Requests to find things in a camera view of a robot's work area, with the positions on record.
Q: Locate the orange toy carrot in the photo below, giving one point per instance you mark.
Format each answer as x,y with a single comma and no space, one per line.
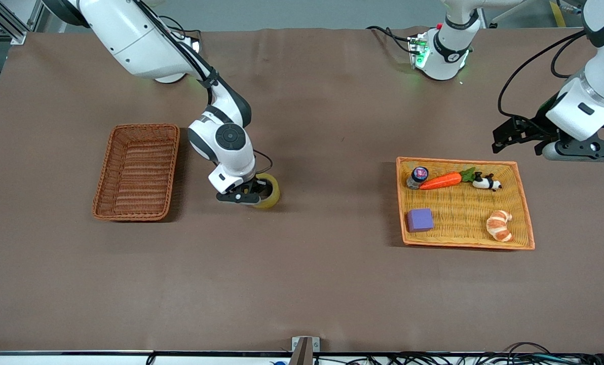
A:
441,181

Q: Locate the toy croissant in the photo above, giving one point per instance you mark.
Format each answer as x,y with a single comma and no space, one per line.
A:
498,226

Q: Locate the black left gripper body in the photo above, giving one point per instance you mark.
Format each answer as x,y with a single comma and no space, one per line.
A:
536,131

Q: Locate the orange flat wicker basket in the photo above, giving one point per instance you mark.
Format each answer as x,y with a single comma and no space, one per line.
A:
459,235

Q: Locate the small jar with dark lid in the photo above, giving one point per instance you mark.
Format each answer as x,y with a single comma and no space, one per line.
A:
419,174

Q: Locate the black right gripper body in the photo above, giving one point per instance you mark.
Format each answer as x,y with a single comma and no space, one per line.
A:
258,188

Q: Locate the small metal clamp plate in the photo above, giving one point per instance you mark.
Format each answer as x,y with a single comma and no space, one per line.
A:
315,344

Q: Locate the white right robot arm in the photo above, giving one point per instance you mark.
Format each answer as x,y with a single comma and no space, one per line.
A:
135,40

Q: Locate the yellow clear tape roll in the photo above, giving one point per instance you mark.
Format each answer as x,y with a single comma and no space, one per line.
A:
275,195

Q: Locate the brown table cloth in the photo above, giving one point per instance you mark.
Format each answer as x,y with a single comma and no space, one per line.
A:
302,279

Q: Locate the grey base connector box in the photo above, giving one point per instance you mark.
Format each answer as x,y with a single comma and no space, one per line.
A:
196,45
416,50

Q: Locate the aluminium frame profile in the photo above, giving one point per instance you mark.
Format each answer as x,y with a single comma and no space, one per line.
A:
15,34

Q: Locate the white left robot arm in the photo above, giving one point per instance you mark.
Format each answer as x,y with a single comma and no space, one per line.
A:
446,56

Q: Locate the black white panda toy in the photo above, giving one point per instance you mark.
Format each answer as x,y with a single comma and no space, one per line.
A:
484,182

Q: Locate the grey brown upright bar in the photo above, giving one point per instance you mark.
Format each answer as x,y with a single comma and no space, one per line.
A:
302,355

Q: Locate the purple foam cube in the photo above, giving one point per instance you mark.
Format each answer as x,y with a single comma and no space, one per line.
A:
420,220

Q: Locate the brown deep wicker basket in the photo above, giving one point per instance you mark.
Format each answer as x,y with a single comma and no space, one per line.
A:
129,203

